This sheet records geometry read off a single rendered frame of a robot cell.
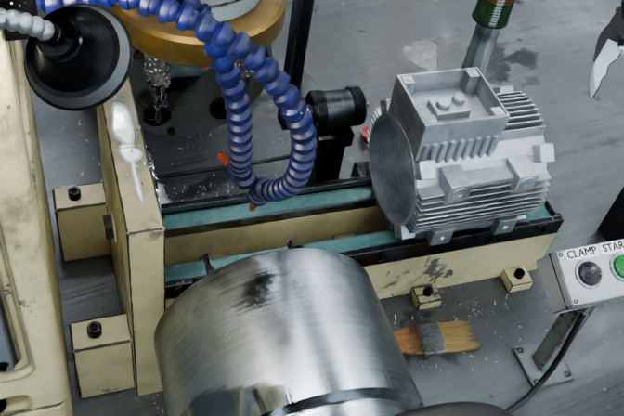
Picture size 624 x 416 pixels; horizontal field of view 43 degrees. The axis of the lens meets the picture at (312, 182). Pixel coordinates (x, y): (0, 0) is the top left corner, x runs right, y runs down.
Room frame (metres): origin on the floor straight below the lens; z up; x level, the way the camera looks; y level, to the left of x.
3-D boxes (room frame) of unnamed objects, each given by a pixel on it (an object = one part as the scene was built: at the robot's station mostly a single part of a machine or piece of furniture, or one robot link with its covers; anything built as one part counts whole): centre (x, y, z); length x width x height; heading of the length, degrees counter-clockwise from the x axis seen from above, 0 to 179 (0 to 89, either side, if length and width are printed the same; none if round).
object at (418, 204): (0.84, -0.20, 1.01); 0.20 x 0.19 x 0.19; 115
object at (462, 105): (0.82, -0.16, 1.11); 0.12 x 0.11 x 0.07; 115
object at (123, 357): (0.63, 0.25, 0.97); 0.30 x 0.11 x 0.34; 25
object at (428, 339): (0.67, -0.19, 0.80); 0.21 x 0.05 x 0.01; 109
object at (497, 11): (1.20, -0.25, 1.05); 0.06 x 0.06 x 0.04
